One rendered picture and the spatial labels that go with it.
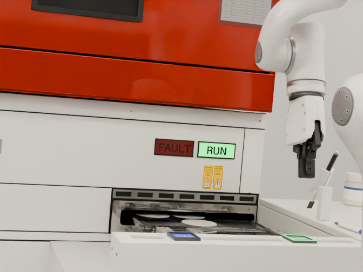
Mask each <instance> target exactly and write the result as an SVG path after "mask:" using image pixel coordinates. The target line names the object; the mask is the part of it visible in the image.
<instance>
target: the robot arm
mask: <svg viewBox="0 0 363 272"><path fill-rule="evenodd" d="M346 1H347V0H280V1H279V2H278V3H277V4H276V5H275V6H274V7H273V8H272V9H271V11H270V12H269V13H268V15H267V17H266V19H265V21H264V23H263V26H262V28H261V32H260V35H259V38H258V41H257V45H256V50H255V53H254V59H255V63H256V65H257V66H258V68H260V69H262V70H265V71H272V72H283V73H285V75H286V95H287V96H288V97H289V98H288V100H289V101H290V102H289V104H288V110H287V120H286V144H287V145H288V146H292V145H293V152H294V153H296V154H297V159H298V177H299V178H306V179H311V178H315V158H316V153H317V149H319V148H320V147H321V142H323V141H324V140H325V131H326V127H325V109H324V101H323V100H324V96H325V95H326V34H325V26H324V25H323V24H321V23H318V22H311V21H304V22H298V21H299V20H301V19H302V18H304V17H306V16H309V15H311V14H314V13H317V12H322V11H326V10H333V9H337V8H340V7H342V6H343V5H344V4H345V3H346ZM285 36H286V37H285ZM331 113H332V121H333V125H334V128H335V130H336V132H337V134H338V136H339V138H340V139H341V141H342V142H343V143H344V145H345V146H346V148H347V149H348V150H349V152H350V153H351V155H352V157H353V158H354V160H355V162H356V163H357V165H358V167H359V170H360V173H361V177H362V189H363V73H358V74H355V75H352V76H350V77H349V78H347V79H346V80H344V81H343V82H342V83H341V84H340V85H339V87H338V88H337V90H336V92H335V95H334V97H333V101H332V110H331ZM360 272H363V191H362V229H361V260H360Z"/></svg>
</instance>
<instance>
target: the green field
mask: <svg viewBox="0 0 363 272"><path fill-rule="evenodd" d="M234 146H235V145H228V144H212V143H203V142H200V144H199V156H201V157H219V158H234Z"/></svg>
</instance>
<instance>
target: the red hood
mask: <svg viewBox="0 0 363 272"><path fill-rule="evenodd" d="M279 1H280V0H0V91H8V92H22V93H35V94H48V95H55V96H68V97H82V98H95V99H108V100H121V101H134V102H141V103H155V104H168V105H181V106H194V107H207V108H220V109H228V110H241V111H254V112H267V113H271V112H272V106H273V94H274V82H275V72H272V71H265V70H262V69H260V68H258V66H257V65H256V63H255V59H254V53H255V50H256V45H257V41H258V38H259V35H260V32H261V28H262V26H263V23H264V21H265V19H266V17H267V15H268V13H269V12H270V11H271V9H272V8H273V7H274V6H275V5H276V4H277V3H278V2H279Z"/></svg>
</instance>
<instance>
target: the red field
mask: <svg viewBox="0 0 363 272"><path fill-rule="evenodd" d="M192 150H193V142H187V141H170V140H157V143H156V154H173V155H191V156H192Z"/></svg>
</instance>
